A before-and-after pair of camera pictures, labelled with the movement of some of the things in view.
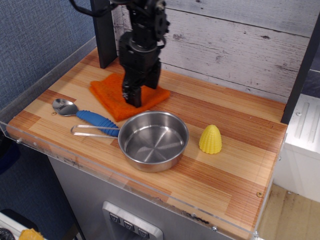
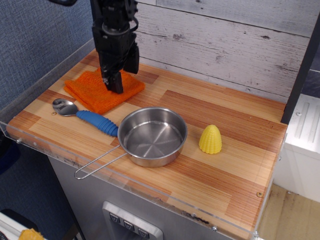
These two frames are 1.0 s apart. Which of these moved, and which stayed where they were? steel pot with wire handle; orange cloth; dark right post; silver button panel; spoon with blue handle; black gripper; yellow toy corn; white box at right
Moved: orange cloth; black gripper; steel pot with wire handle
Stayed: yellow toy corn; spoon with blue handle; silver button panel; white box at right; dark right post
